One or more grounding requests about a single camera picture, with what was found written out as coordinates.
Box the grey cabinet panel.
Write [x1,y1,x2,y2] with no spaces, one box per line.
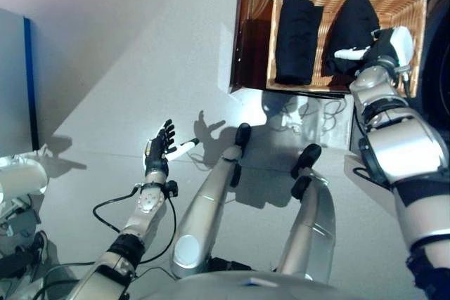
[0,8,40,157]

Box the dark grey washing machine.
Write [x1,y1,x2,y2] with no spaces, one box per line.
[409,0,450,132]

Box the woven wicker laundry basket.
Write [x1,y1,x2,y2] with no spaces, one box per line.
[265,0,428,99]

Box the white cylindrical device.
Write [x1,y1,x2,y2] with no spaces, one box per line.
[0,145,50,209]

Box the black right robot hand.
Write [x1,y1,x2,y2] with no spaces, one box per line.
[333,27,415,68]

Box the silver right robot leg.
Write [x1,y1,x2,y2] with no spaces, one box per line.
[274,143,335,283]

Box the grey robot torso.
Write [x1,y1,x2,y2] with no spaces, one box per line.
[174,270,352,300]

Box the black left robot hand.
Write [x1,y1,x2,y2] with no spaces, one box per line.
[143,119,200,174]

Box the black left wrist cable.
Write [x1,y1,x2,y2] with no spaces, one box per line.
[93,187,176,266]

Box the black sneaker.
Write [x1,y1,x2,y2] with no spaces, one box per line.
[30,230,49,266]

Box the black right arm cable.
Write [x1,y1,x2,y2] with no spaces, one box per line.
[352,110,391,188]

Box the black garment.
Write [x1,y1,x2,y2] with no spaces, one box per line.
[322,0,381,77]
[274,0,325,86]

